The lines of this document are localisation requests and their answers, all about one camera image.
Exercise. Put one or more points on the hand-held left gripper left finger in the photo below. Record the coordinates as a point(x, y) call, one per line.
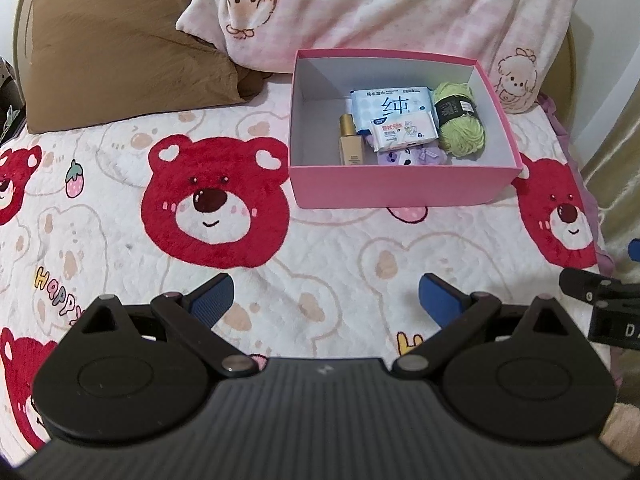
point(215, 297)

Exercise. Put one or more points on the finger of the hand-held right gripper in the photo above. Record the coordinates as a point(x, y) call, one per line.
point(585, 285)

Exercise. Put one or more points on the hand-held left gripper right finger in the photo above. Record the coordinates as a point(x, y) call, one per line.
point(440, 300)

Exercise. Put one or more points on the pink cardboard box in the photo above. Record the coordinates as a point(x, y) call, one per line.
point(400, 187)

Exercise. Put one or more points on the purple plush toy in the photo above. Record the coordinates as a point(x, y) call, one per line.
point(400, 157)

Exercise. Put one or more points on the green yarn skein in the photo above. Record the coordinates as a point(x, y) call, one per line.
point(465, 135)

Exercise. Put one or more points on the small white tissue pack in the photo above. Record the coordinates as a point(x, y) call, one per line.
point(405, 132)

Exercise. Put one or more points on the foundation bottle with gold cap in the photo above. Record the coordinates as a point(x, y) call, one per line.
point(348, 145)

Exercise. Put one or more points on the blue wet wipes pack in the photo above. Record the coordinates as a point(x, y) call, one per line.
point(385, 105)

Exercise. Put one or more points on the beige fuzzy cloth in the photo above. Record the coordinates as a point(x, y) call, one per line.
point(622, 422)

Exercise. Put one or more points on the red bear print blanket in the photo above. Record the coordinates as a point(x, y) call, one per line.
point(100, 200)

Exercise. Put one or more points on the beige curtain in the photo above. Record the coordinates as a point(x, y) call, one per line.
point(615, 110)

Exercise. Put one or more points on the brown pillow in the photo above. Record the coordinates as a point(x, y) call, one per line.
point(125, 50)

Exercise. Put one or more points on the pink cartoon print pillow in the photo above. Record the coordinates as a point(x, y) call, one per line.
point(400, 5)

